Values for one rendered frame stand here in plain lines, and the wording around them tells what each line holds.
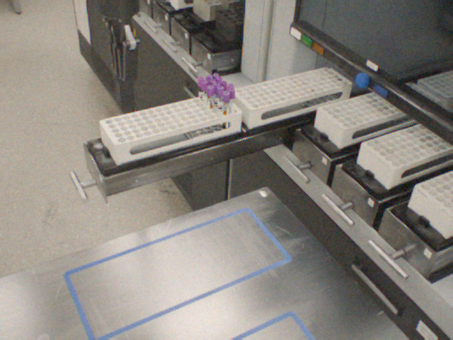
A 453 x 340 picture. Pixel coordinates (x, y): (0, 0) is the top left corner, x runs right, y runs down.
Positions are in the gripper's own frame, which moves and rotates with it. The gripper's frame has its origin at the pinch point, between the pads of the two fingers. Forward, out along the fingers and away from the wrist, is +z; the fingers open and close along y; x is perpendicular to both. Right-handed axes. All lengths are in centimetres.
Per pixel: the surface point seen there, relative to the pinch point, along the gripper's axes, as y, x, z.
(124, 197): 74, -20, 95
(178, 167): -6.7, -8.1, 17.2
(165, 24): 67, -38, 19
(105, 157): -1.5, 5.9, 13.3
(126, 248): -27.8, 11.1, 13.0
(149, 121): 0.7, -5.0, 8.9
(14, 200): 92, 20, 95
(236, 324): -49, 2, 13
